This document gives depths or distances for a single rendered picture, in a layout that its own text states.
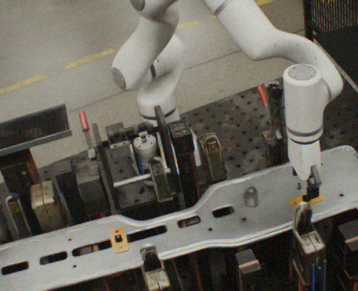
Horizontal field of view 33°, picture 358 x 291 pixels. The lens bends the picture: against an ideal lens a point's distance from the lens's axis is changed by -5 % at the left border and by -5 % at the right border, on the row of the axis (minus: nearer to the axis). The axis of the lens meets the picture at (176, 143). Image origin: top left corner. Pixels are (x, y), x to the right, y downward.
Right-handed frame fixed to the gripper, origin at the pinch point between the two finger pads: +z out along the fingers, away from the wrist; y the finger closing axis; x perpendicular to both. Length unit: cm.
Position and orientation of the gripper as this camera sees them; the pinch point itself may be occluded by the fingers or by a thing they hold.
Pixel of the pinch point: (305, 183)
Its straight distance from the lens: 153.5
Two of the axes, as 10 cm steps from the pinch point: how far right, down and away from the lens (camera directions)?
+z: 1.4, 7.7, 6.2
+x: 9.6, -2.6, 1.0
